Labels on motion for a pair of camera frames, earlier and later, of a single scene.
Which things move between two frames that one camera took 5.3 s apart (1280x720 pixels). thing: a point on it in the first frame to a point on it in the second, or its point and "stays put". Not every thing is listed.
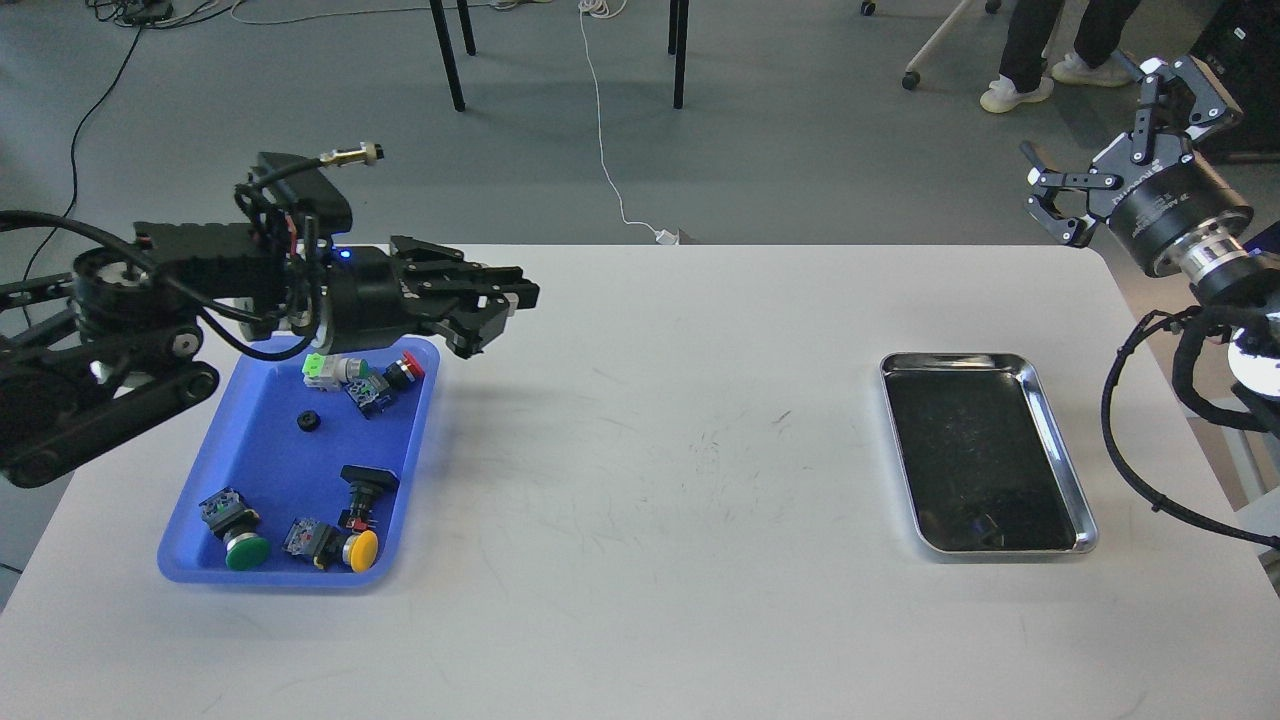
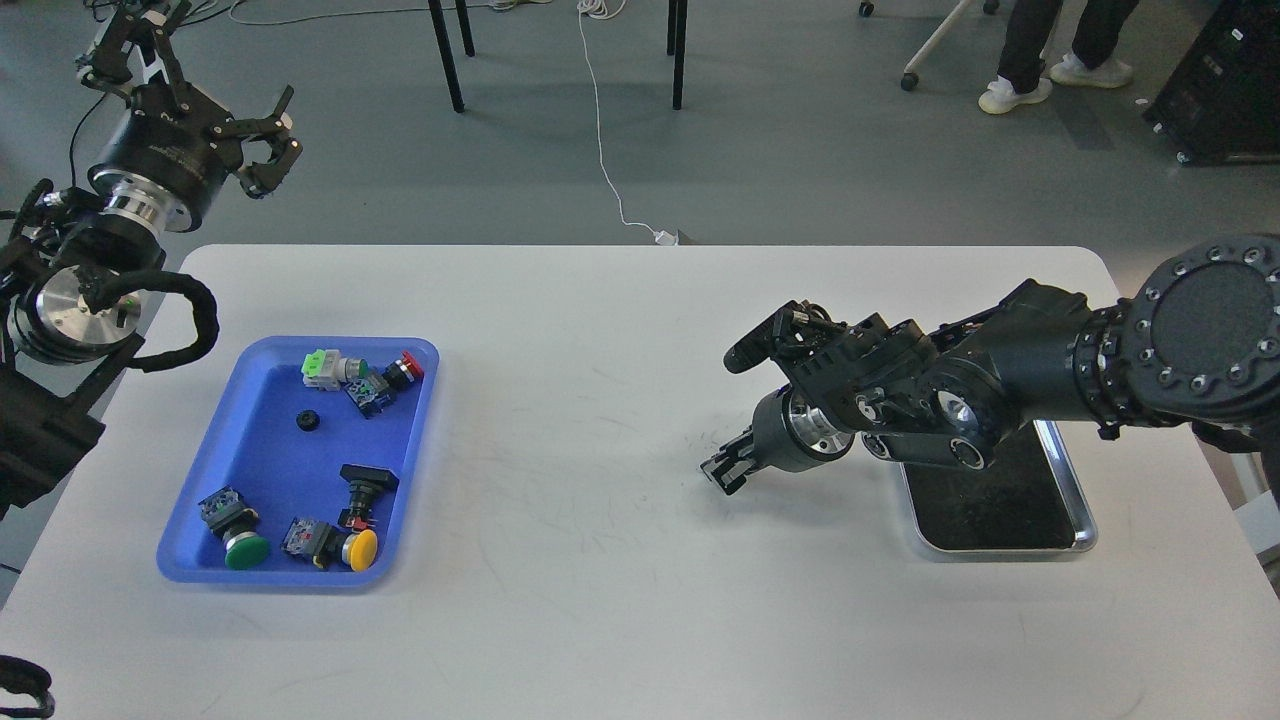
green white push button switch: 330,372 stays put
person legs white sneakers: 1094,60 stays put
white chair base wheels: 911,79 stays put
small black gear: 309,421 stays put
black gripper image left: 369,306 to 174,143
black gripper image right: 1147,186 to 787,435
